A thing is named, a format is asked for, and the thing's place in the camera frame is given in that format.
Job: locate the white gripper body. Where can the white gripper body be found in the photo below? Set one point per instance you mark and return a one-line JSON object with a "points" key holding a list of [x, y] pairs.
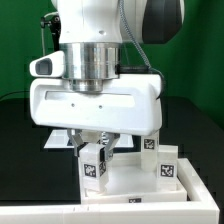
{"points": [[129, 104]]}

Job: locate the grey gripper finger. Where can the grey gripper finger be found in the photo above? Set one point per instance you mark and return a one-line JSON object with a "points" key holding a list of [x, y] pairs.
{"points": [[108, 148], [75, 136]]}

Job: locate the white square table top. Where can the white square table top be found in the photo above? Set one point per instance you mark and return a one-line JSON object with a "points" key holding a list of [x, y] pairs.
{"points": [[128, 183]]}

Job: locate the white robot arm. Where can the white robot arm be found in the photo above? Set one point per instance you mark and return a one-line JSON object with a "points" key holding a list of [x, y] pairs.
{"points": [[83, 87]]}

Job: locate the white L-shaped obstacle fence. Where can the white L-shaped obstacle fence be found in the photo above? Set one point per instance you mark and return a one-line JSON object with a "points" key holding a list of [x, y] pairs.
{"points": [[200, 209]]}

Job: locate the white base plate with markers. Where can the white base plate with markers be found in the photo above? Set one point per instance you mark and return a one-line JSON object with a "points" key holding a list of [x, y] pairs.
{"points": [[58, 139]]}

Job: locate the black camera stand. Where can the black camera stand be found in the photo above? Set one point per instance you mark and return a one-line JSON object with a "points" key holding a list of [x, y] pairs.
{"points": [[54, 25]]}

